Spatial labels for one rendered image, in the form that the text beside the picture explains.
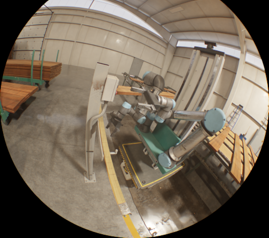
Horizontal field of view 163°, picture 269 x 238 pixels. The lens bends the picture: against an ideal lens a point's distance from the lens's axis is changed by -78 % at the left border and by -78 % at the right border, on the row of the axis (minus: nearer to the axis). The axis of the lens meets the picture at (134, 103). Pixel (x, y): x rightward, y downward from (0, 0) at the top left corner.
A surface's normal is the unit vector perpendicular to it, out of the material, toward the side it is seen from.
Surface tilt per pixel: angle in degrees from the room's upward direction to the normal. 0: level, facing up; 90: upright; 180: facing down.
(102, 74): 90
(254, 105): 90
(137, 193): 0
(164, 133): 90
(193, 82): 90
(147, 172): 0
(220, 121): 82
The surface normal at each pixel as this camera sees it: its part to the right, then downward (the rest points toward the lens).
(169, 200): 0.33, -0.87
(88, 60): 0.33, 0.50
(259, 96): -0.86, -0.17
